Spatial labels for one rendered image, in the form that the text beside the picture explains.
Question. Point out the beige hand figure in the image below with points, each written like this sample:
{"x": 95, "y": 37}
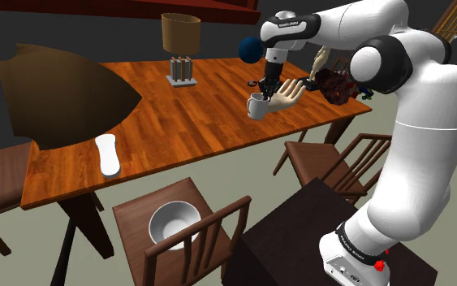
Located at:
{"x": 287, "y": 97}

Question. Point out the beige figure on black base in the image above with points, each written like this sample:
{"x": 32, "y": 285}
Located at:
{"x": 320, "y": 59}

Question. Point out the dark red wooden shelf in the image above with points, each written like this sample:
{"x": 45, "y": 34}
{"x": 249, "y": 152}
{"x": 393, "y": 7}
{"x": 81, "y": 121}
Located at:
{"x": 133, "y": 8}

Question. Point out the dark red lumpy object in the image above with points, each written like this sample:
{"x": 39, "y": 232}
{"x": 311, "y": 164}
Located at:
{"x": 333, "y": 88}

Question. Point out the brown shade table lamp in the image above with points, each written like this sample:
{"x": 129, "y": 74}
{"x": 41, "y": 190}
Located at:
{"x": 181, "y": 33}

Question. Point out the white remote control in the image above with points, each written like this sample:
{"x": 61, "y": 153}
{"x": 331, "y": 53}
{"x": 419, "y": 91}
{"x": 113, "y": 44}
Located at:
{"x": 107, "y": 156}

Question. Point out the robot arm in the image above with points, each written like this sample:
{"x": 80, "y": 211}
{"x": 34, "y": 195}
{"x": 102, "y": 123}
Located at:
{"x": 422, "y": 138}

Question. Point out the light wooden slatted frame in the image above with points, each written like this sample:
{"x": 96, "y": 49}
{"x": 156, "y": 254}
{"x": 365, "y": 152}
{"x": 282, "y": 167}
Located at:
{"x": 455, "y": 18}

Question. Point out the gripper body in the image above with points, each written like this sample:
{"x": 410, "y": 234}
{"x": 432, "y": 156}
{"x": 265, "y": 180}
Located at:
{"x": 272, "y": 72}

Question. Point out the large dark brown curved shape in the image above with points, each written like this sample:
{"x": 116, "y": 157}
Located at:
{"x": 62, "y": 99}

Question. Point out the white mug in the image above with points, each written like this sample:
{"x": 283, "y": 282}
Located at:
{"x": 256, "y": 109}

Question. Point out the small green blue toy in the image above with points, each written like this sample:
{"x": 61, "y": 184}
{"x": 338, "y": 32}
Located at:
{"x": 366, "y": 94}

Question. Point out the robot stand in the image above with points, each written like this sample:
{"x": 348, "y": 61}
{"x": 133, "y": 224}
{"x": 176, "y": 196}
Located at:
{"x": 291, "y": 237}

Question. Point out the dark blue ball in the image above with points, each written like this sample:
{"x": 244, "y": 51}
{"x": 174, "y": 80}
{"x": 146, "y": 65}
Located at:
{"x": 250, "y": 50}

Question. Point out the white bowl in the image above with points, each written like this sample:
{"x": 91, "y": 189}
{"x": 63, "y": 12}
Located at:
{"x": 172, "y": 225}

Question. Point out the wooden dining table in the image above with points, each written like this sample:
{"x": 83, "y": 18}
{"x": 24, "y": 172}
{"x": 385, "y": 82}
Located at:
{"x": 192, "y": 123}

